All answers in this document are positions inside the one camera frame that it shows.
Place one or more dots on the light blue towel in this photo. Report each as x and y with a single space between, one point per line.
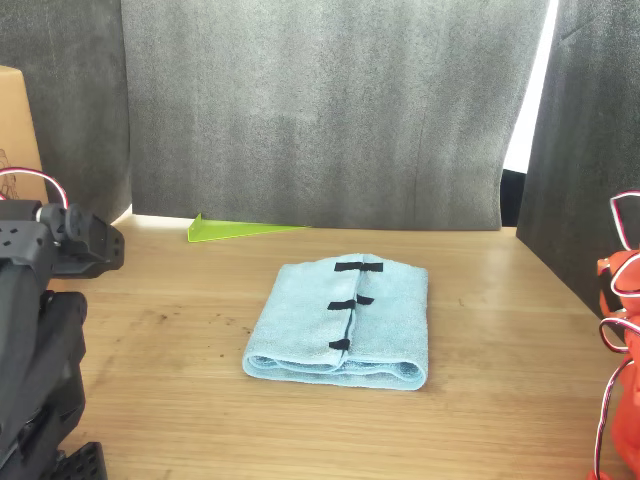
300 320

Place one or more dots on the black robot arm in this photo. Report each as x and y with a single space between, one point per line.
30 325

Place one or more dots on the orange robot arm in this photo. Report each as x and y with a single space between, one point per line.
630 425

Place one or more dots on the lime green plastic sheet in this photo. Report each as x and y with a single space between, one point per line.
225 232

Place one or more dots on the dark grey foam panel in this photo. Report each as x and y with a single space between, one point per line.
325 125
75 75
585 150

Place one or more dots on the brown cardboard box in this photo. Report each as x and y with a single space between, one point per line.
17 130

